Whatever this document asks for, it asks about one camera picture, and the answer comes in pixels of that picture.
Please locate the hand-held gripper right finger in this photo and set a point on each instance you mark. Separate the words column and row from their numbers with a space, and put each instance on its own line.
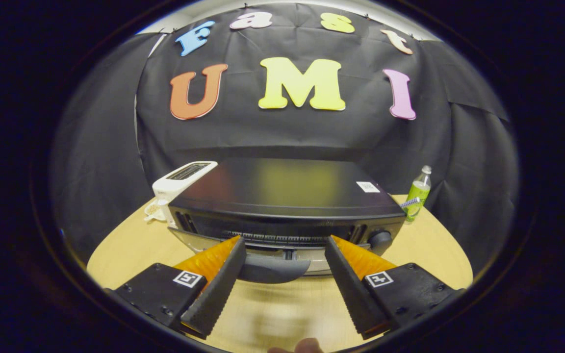
column 353, row 294

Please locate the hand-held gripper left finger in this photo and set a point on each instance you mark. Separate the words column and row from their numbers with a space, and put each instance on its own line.
column 218, row 291

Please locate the black toaster oven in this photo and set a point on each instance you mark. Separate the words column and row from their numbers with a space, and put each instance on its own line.
column 282, row 186

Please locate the white pop-up toaster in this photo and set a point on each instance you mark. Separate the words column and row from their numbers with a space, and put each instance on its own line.
column 174, row 184

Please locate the green drink bottle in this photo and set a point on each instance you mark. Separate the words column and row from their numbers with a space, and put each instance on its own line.
column 417, row 193

